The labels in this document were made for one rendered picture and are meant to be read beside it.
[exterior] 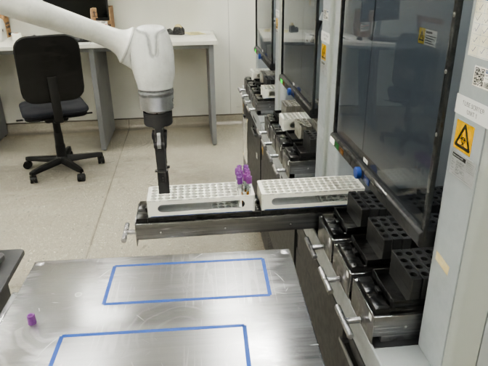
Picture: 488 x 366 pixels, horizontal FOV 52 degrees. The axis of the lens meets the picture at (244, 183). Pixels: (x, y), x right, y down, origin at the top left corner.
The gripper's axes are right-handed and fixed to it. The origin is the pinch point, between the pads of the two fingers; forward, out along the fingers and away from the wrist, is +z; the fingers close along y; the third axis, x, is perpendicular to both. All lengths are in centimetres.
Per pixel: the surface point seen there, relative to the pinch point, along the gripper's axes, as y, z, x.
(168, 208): 1.7, 9.2, -0.5
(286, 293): -44, 8, -26
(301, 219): -6.8, 11.2, -37.7
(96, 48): 288, 4, 64
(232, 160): 246, 90, -39
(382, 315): -52, 10, -44
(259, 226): -6.7, 12.7, -26.0
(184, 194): -1.6, 3.6, -5.6
